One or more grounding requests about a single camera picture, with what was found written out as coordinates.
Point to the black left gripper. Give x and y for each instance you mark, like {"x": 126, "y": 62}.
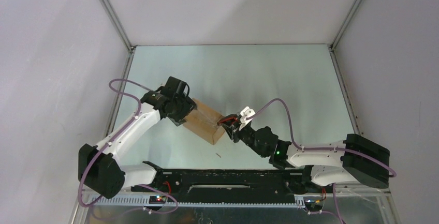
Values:
{"x": 188, "y": 105}

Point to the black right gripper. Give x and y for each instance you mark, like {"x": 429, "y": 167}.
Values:
{"x": 233, "y": 131}

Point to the brown cardboard express box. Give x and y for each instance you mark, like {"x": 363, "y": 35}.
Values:
{"x": 203, "y": 121}

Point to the red black utility knife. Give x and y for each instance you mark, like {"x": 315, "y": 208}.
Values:
{"x": 229, "y": 120}

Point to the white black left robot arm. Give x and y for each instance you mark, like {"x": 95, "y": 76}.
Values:
{"x": 99, "y": 165}

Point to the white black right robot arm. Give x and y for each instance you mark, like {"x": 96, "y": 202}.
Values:
{"x": 354, "y": 159}

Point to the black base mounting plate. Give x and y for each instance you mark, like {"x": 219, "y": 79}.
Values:
{"x": 229, "y": 186}

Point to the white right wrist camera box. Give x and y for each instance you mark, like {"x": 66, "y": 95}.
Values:
{"x": 245, "y": 116}

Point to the aluminium frame rail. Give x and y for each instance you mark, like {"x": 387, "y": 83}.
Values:
{"x": 349, "y": 203}

